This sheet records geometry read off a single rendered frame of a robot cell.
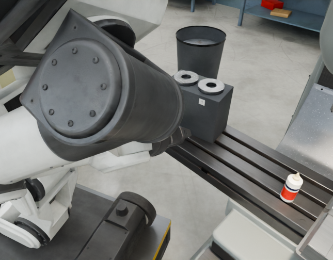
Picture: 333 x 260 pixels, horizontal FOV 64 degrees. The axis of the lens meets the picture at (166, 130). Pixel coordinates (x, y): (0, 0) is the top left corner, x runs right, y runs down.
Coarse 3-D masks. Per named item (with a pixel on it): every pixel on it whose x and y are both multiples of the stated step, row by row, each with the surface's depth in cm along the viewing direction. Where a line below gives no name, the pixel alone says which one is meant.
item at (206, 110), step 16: (176, 80) 94; (192, 80) 94; (208, 80) 94; (192, 96) 91; (208, 96) 88; (224, 96) 89; (192, 112) 95; (208, 112) 91; (224, 112) 95; (192, 128) 100; (208, 128) 95; (224, 128) 104
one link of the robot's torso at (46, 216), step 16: (64, 176) 83; (64, 192) 89; (16, 208) 74; (32, 208) 72; (48, 208) 78; (64, 208) 96; (16, 224) 96; (32, 224) 91; (48, 224) 86; (48, 240) 95
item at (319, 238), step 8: (328, 208) 76; (320, 216) 74; (328, 216) 68; (320, 224) 72; (328, 224) 66; (312, 232) 70; (320, 232) 65; (328, 232) 65; (304, 240) 69; (312, 240) 63; (320, 240) 63; (328, 240) 63; (296, 248) 67; (304, 248) 67; (312, 248) 62; (320, 248) 62; (328, 248) 62; (296, 256) 67; (304, 256) 65; (312, 256) 63; (320, 256) 61; (328, 256) 61
